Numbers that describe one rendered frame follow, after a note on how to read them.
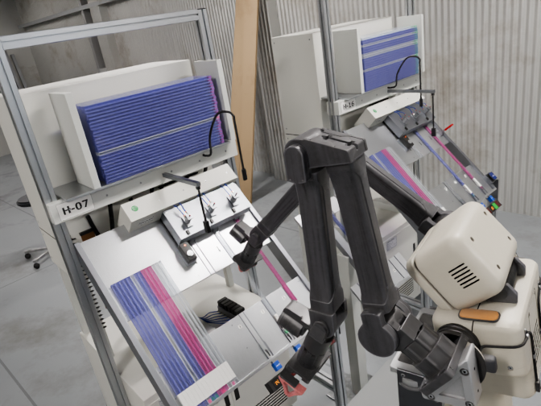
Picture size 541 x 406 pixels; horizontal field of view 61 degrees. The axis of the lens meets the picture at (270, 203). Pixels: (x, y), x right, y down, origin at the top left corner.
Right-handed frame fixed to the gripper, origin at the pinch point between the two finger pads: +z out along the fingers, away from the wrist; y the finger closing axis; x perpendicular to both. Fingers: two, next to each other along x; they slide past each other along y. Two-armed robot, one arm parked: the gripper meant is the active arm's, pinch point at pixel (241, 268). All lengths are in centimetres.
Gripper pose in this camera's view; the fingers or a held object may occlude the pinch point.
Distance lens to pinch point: 180.2
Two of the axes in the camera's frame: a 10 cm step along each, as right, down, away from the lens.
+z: -2.9, 5.9, 7.5
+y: -7.3, 3.7, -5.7
